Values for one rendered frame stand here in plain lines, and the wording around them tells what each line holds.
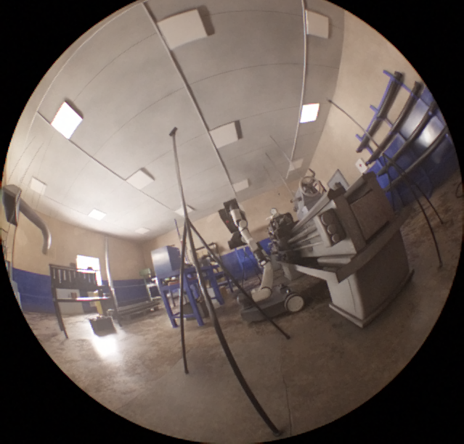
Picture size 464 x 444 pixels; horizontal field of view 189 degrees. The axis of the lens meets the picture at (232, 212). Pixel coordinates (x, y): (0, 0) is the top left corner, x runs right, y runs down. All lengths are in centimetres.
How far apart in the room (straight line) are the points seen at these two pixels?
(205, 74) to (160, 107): 99
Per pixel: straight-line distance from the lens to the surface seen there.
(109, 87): 294
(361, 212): 89
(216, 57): 281
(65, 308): 603
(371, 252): 87
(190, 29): 272
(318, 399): 77
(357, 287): 90
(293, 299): 148
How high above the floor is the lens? 68
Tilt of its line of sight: 21 degrees up
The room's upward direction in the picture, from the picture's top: 21 degrees counter-clockwise
